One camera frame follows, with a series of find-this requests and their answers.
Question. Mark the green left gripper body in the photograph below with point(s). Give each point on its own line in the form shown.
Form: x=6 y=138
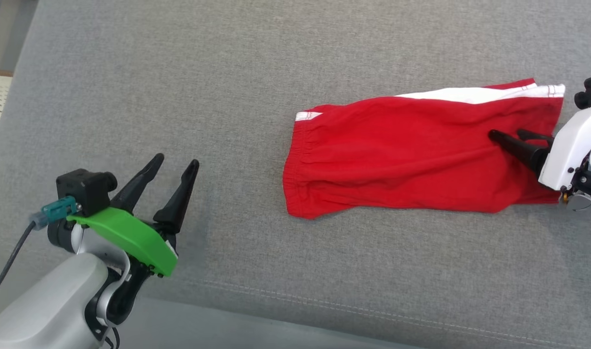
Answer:
x=135 y=240

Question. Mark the grey fabric sofa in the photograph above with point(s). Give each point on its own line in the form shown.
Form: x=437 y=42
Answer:
x=227 y=97

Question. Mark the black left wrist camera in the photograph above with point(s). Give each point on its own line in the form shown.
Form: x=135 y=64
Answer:
x=84 y=186

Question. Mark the red shorts with white trim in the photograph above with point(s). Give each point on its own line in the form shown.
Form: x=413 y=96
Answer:
x=397 y=155

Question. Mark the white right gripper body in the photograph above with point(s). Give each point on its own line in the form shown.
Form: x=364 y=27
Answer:
x=571 y=145

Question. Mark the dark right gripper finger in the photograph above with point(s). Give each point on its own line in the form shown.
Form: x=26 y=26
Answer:
x=537 y=135
x=523 y=150

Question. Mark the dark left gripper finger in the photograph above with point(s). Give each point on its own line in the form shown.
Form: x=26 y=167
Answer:
x=179 y=201
x=135 y=186

